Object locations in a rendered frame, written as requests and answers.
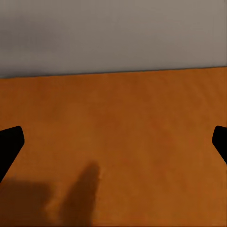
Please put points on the cabinet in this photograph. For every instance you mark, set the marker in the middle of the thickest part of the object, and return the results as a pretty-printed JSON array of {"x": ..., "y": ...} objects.
[{"x": 130, "y": 149}]

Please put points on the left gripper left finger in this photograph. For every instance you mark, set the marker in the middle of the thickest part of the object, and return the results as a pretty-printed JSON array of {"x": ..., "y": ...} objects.
[{"x": 11, "y": 142}]

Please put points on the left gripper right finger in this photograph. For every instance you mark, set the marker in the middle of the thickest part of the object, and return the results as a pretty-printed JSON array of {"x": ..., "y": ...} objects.
[{"x": 219, "y": 140}]

